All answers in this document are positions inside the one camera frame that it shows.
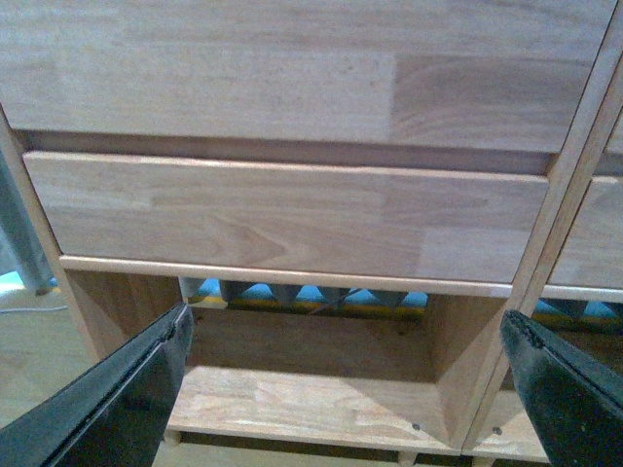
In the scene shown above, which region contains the lower drawer, left cabinet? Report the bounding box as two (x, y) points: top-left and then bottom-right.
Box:
(24, 152), (548, 282)

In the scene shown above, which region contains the drawer, cabinet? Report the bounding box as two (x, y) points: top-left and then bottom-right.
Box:
(549, 176), (622, 289)
(24, 152), (548, 282)
(1, 1), (615, 152)

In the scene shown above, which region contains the lower drawer, right cabinet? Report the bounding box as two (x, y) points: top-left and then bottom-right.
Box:
(549, 176), (622, 289)

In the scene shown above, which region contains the white cable on floor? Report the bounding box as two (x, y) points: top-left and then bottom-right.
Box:
(0, 304), (67, 315)

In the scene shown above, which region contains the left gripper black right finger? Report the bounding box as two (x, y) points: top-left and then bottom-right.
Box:
(499, 309), (622, 466)

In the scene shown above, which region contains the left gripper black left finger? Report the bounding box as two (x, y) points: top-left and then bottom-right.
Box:
(1, 303), (194, 466)

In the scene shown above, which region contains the wooden shelf cabinet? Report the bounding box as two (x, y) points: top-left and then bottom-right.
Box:
(1, 1), (622, 466)
(461, 57), (623, 466)

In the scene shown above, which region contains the upper drawer, left cabinet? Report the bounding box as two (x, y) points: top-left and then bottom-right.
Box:
(1, 1), (615, 152)

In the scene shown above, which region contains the right wooden shelf cabinet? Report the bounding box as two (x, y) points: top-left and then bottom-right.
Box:
(461, 57), (623, 466)

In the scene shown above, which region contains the left wooden shelf cabinet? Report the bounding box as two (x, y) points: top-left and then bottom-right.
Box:
(1, 1), (622, 466)

